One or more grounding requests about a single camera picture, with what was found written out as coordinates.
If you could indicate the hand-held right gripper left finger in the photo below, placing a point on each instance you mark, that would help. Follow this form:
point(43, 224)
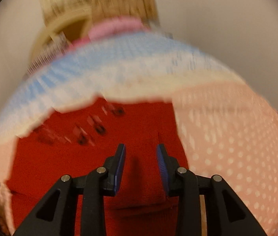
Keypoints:
point(119, 167)

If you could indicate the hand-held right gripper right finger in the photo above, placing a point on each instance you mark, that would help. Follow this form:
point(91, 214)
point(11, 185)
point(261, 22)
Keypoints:
point(161, 167)

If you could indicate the red knitted sweater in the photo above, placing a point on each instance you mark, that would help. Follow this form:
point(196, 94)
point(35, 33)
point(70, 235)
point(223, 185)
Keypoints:
point(141, 127)

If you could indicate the polka dot blanket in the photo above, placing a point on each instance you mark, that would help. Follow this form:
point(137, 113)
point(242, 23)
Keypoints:
point(227, 140)

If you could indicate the striped grey pillow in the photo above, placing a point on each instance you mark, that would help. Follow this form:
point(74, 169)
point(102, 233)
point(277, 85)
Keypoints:
point(46, 55)

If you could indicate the pink pillow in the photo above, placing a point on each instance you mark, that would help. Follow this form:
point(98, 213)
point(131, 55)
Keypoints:
point(115, 28)

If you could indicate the cream round headboard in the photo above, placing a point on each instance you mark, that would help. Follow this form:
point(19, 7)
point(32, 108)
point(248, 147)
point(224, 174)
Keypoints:
point(55, 30)

